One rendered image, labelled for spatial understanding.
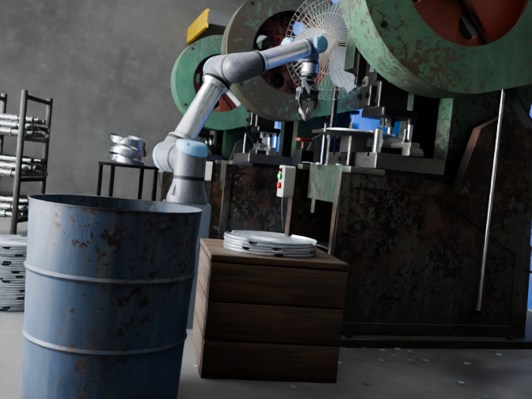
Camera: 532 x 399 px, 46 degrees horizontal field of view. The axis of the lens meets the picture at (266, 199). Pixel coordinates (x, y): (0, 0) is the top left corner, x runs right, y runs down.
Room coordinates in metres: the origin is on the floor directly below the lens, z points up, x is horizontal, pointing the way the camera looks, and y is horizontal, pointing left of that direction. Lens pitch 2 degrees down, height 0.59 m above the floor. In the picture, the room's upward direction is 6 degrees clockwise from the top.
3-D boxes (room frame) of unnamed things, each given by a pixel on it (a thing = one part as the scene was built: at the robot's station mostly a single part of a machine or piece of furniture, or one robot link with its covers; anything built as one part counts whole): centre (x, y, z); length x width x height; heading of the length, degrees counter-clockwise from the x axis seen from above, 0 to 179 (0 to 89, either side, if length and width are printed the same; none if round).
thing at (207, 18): (8.45, 0.71, 2.44); 1.25 x 0.92 x 0.27; 18
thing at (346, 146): (2.50, -0.30, 0.72); 0.25 x 0.14 x 0.14; 108
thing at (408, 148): (2.39, -0.51, 0.76); 0.17 x 0.06 x 0.10; 18
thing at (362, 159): (2.55, -0.46, 0.68); 0.45 x 0.30 x 0.06; 18
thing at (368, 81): (2.54, -0.42, 1.04); 0.17 x 0.15 x 0.30; 108
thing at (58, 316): (1.53, 0.36, 0.24); 0.42 x 0.42 x 0.48
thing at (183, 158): (2.31, 0.30, 0.62); 0.13 x 0.12 x 0.14; 39
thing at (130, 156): (5.20, 1.18, 0.40); 0.45 x 0.40 x 0.79; 30
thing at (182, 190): (2.30, 0.29, 0.50); 0.15 x 0.15 x 0.10
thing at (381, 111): (2.55, -0.47, 0.86); 0.20 x 0.16 x 0.05; 18
